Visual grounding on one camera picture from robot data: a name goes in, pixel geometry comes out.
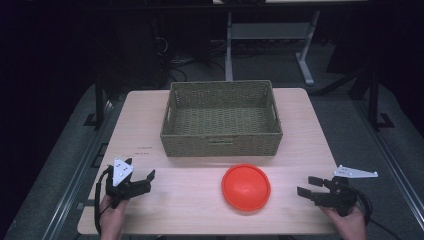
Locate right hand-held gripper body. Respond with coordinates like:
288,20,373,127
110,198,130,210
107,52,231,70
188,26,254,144
314,164,380,218

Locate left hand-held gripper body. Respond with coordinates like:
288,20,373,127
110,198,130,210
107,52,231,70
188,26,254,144
105,157,145,210

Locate orange round plastic plate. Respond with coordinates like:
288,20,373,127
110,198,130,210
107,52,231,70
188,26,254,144
221,163,272,212

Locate green woven basket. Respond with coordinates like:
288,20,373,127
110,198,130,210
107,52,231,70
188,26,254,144
159,79,284,158

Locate person's right hand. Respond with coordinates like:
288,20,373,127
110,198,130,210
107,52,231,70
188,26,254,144
319,204,368,240

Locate person's left hand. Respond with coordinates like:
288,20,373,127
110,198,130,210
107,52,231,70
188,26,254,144
98,194,130,240

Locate black metal stand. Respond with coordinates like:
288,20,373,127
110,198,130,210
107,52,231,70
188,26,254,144
82,72,108,130
365,69,396,132

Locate black cable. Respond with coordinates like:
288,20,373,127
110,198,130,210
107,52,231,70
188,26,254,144
355,190,403,240
93,165,115,236

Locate metal floor rail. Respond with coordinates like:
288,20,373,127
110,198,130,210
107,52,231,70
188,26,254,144
352,98,424,232
42,98,116,240

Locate bundle of floor cables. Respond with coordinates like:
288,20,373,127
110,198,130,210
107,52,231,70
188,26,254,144
152,35,228,84

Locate grey metal desk frame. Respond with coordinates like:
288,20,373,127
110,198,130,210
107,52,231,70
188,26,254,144
224,9,316,87

